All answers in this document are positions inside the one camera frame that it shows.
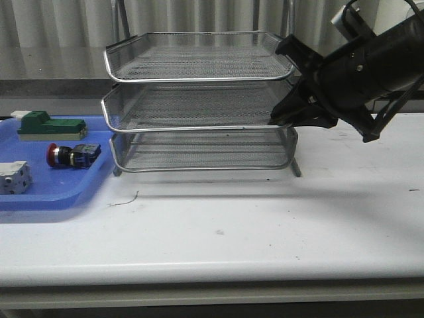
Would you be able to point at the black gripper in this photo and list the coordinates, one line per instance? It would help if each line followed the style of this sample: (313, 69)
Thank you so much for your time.
(335, 87)

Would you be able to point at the thin wire scrap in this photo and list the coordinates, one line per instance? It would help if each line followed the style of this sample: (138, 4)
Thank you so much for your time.
(114, 204)

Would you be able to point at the grey metal rack frame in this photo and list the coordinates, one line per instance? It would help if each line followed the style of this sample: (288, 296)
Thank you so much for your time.
(186, 101)

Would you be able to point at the mesh tray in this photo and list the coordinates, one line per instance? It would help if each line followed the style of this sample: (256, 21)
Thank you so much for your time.
(139, 108)
(197, 56)
(227, 149)

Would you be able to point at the green terminal block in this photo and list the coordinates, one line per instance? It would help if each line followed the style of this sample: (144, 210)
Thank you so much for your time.
(40, 126)

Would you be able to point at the grey stone counter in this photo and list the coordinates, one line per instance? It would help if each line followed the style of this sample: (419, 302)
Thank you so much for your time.
(61, 81)

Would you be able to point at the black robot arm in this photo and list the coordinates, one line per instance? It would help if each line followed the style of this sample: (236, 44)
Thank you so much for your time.
(403, 64)

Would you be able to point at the white circuit breaker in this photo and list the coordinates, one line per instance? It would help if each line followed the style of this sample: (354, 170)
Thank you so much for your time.
(15, 177)

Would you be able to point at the red emergency stop button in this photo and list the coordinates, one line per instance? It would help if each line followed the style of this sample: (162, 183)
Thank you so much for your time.
(80, 156)

